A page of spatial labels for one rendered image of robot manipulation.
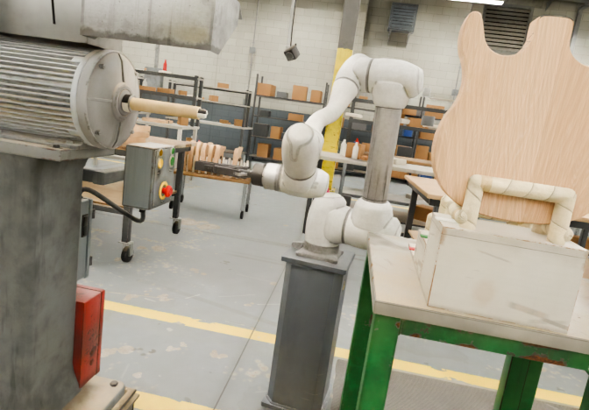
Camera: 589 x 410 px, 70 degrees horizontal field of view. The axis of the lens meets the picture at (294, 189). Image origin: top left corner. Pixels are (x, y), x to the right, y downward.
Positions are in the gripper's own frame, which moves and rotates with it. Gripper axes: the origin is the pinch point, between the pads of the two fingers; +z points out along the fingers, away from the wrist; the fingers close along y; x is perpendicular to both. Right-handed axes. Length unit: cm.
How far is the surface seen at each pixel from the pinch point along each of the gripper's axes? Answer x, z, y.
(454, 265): -4, -71, -51
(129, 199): -12.5, 19.6, -12.8
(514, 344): -19, -86, -51
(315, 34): 248, 101, 1068
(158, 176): -4.3, 12.2, -9.5
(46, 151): 4, 25, -44
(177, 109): 18.0, -2.6, -33.5
